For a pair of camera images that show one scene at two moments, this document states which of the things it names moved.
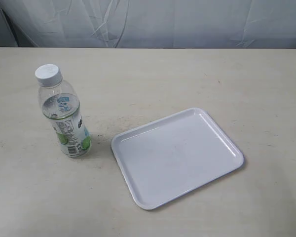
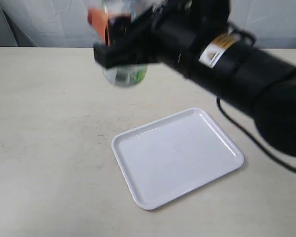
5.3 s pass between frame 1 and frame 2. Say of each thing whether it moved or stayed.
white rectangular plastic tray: stayed
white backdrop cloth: stayed
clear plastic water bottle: moved
